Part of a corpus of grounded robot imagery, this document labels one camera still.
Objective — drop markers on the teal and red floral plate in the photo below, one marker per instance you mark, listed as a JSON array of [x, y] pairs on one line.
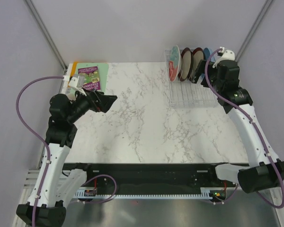
[[174, 63]]

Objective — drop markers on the yellow book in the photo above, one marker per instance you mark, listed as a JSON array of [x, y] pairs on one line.
[[71, 70]]

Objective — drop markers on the light blue plate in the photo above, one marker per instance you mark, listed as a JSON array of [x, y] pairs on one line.
[[207, 54]]

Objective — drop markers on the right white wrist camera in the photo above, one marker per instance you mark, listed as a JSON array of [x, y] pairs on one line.
[[224, 54]]

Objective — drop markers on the white wire dish rack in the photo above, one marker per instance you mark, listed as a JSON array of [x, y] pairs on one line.
[[186, 94]]

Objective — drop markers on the red rimmed cream plate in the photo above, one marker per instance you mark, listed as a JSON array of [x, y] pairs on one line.
[[187, 62], [198, 55]]

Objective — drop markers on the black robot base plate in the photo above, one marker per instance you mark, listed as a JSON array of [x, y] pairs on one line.
[[150, 178]]

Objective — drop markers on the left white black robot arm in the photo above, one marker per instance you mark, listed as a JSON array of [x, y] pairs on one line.
[[46, 206]]

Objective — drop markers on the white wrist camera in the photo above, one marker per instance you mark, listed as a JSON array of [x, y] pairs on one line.
[[224, 54], [76, 82]]

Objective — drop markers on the white slotted cable duct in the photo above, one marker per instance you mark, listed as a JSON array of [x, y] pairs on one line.
[[205, 193]]

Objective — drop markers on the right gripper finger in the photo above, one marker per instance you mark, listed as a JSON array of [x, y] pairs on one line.
[[198, 78], [200, 68]]

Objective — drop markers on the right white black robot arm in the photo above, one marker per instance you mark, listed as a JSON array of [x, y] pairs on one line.
[[263, 162]]

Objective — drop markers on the mint green cutting mat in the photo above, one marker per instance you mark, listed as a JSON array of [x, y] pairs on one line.
[[103, 72]]

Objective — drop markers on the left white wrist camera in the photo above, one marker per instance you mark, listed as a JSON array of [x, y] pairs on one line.
[[76, 82]]

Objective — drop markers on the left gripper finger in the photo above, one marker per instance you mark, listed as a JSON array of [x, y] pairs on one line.
[[106, 102], [99, 93]]

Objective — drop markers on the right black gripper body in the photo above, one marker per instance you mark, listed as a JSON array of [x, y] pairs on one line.
[[212, 74]]

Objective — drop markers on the purple treehouse book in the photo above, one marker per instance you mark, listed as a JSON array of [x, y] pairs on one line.
[[91, 78]]

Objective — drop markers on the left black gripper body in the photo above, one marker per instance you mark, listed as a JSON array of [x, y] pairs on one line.
[[94, 104]]

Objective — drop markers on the right aluminium frame post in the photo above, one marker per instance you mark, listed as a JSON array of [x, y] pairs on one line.
[[253, 29]]

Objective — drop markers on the left aluminium frame post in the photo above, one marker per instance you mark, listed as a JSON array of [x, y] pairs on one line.
[[35, 14]]

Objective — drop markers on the aluminium frame post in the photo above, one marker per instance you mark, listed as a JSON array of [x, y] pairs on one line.
[[253, 29], [35, 14]]

